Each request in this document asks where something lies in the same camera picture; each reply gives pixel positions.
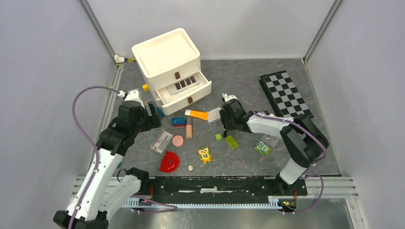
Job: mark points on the pink round sponge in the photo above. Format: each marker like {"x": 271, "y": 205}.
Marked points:
{"x": 177, "y": 140}

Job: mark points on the false eyelash case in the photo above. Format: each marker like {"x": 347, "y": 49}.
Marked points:
{"x": 162, "y": 140}

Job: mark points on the red arch brick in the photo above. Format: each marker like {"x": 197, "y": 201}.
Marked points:
{"x": 169, "y": 162}

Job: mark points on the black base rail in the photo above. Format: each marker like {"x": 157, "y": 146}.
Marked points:
{"x": 219, "y": 190}

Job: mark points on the yellow small cube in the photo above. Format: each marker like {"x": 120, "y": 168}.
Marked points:
{"x": 145, "y": 87}

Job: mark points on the small lime green cube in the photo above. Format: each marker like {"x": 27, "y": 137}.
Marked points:
{"x": 218, "y": 137}

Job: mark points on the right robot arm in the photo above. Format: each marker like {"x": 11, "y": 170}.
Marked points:
{"x": 305, "y": 143}

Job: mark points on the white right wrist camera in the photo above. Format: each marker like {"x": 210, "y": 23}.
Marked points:
{"x": 229, "y": 97}

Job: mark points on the eyeshadow palette in drawer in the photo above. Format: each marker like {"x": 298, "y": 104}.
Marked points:
{"x": 184, "y": 84}

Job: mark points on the white corner block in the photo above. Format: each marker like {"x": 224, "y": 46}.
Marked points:
{"x": 118, "y": 59}

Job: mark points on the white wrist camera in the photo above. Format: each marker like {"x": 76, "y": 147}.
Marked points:
{"x": 132, "y": 95}
{"x": 229, "y": 97}

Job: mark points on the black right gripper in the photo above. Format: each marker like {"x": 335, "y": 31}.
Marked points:
{"x": 223, "y": 117}

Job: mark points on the lime green flat brick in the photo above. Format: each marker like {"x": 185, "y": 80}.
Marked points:
{"x": 231, "y": 142}

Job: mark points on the clear packet white strips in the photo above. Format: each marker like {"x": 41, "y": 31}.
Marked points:
{"x": 214, "y": 115}

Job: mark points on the black grey chessboard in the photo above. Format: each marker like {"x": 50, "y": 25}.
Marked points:
{"x": 283, "y": 95}

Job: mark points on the blue flat brick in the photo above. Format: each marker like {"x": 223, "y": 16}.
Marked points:
{"x": 160, "y": 112}

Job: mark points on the beige foundation bottle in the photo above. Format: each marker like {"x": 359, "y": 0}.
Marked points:
{"x": 189, "y": 130}

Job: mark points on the clear plastic bag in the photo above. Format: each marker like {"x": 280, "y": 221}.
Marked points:
{"x": 270, "y": 140}

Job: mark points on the orange cream tube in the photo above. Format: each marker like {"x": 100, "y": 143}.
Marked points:
{"x": 197, "y": 114}

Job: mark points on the blue red duplo brick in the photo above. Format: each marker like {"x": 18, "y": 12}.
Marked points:
{"x": 178, "y": 121}

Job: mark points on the white three-drawer organizer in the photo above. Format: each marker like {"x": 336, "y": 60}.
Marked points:
{"x": 167, "y": 59}

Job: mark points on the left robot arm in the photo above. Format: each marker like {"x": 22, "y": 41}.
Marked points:
{"x": 91, "y": 207}

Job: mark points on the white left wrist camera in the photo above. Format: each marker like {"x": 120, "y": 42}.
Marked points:
{"x": 132, "y": 95}

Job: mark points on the yellow owl brick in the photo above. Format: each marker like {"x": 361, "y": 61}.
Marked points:
{"x": 205, "y": 155}

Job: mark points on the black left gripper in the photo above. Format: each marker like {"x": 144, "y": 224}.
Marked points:
{"x": 153, "y": 121}

